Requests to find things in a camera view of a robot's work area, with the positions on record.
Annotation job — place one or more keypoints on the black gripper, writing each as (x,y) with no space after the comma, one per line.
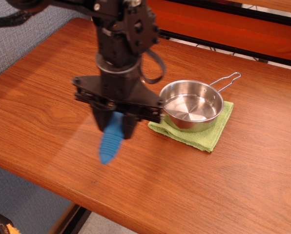
(118,90)

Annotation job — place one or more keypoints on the blue handled metal spoon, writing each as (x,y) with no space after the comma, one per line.
(111,139)

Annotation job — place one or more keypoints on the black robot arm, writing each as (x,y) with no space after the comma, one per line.
(125,29)

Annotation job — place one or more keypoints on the small steel saucepan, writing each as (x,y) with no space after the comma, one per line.
(194,106)

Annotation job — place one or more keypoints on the green folded cloth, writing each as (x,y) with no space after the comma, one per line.
(205,140)

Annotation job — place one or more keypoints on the orange object at floor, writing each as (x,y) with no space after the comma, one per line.
(12,230)

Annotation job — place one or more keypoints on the orange panel black frame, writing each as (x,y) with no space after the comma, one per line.
(226,25)

